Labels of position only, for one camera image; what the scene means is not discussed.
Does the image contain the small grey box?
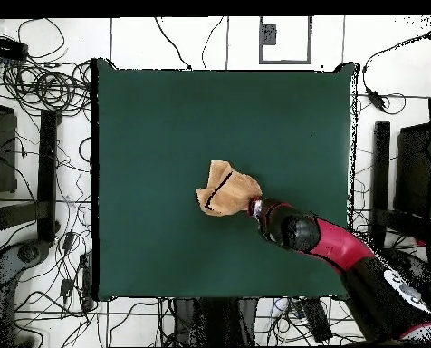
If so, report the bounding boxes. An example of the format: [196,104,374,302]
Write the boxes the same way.
[260,24,277,46]

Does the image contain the grey square floor frame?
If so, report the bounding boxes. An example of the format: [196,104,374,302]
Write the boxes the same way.
[258,15,313,65]

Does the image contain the black box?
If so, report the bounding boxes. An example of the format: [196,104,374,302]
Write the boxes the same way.
[394,122,431,215]
[0,102,18,194]

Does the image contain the large black power adapter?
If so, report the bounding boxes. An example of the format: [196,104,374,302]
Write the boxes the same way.
[301,297,333,344]

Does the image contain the coiled black cables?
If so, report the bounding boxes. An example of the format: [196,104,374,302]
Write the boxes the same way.
[1,61,92,117]

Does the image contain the dark green table cloth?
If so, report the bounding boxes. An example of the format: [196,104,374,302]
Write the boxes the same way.
[91,57,359,302]

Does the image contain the black stand base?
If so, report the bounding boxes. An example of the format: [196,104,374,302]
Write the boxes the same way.
[368,121,431,249]
[0,109,61,244]

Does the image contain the tan terry towel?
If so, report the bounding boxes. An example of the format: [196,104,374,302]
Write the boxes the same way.
[195,159,263,218]

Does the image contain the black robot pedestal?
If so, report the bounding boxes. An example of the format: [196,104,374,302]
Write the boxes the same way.
[171,297,260,347]

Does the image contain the thin black cable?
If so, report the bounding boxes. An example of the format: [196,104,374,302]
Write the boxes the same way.
[201,15,225,70]
[153,16,193,71]

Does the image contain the black power strip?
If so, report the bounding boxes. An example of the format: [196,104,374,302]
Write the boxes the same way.
[0,34,29,61]

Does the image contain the office chair base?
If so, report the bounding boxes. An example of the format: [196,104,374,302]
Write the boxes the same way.
[378,247,431,291]
[0,240,52,291]

